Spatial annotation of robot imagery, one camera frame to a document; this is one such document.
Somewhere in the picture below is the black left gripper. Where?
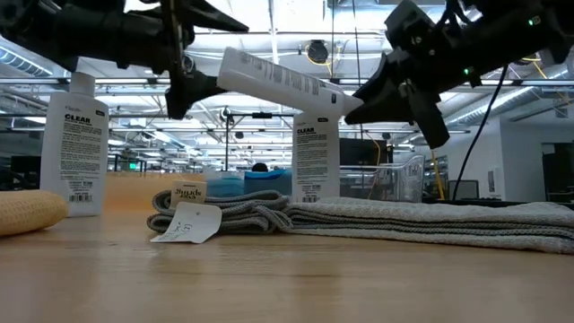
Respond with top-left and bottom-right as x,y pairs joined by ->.
62,0 -> 250,120

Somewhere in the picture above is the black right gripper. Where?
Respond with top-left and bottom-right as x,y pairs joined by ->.
344,0 -> 483,150

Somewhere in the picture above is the white CLEAR label bottle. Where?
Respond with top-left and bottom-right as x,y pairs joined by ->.
216,46 -> 365,118
290,111 -> 342,204
39,71 -> 110,219

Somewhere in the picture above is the beige Suuds label card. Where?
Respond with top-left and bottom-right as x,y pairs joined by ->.
170,180 -> 208,210

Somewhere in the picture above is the light grey cloth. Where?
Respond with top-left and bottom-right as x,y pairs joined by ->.
282,196 -> 574,256

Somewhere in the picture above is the dark grey microfiber cloth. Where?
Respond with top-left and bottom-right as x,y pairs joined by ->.
146,189 -> 293,235

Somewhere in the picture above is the white handwritten paper tag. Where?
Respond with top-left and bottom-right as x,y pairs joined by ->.
150,201 -> 223,245

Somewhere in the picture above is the yellow waffle cloth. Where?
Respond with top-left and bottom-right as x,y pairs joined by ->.
0,189 -> 69,238

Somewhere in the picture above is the black monitor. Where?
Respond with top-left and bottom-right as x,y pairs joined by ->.
339,137 -> 389,167

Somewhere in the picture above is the long ceiling light bar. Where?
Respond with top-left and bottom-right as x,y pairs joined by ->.
0,76 -> 574,89

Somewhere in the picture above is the clear plastic bin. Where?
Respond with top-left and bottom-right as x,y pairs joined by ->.
339,154 -> 426,204

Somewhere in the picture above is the frosted translucent bin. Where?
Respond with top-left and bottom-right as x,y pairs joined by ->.
204,168 -> 295,199

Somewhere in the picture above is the grey monitor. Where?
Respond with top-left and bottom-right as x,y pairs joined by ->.
448,179 -> 480,201

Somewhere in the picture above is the dark doorway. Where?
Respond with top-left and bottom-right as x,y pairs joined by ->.
541,142 -> 574,204

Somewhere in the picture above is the black metal frame rig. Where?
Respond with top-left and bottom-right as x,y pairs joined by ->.
223,111 -> 297,172

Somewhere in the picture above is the black ceiling cable reel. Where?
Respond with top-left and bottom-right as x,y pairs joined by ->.
307,39 -> 330,65

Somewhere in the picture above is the yellow hanging cord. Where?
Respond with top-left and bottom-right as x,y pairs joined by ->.
429,150 -> 447,202

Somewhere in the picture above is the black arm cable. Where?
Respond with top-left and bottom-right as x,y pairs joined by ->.
451,62 -> 511,202

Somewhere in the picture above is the silver ventilation duct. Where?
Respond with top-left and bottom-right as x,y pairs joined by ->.
448,87 -> 542,127
0,44 -> 57,78

